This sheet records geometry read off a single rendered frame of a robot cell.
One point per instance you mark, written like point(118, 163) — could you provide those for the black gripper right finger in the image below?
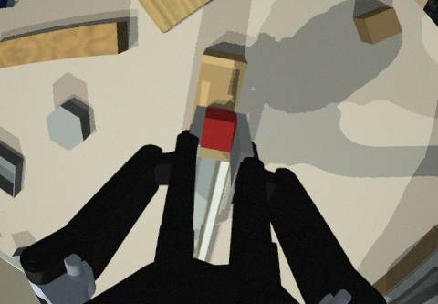
point(320, 267)

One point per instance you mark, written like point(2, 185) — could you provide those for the red cube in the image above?
point(219, 129)

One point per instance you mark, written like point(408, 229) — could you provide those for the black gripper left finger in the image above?
point(60, 267)

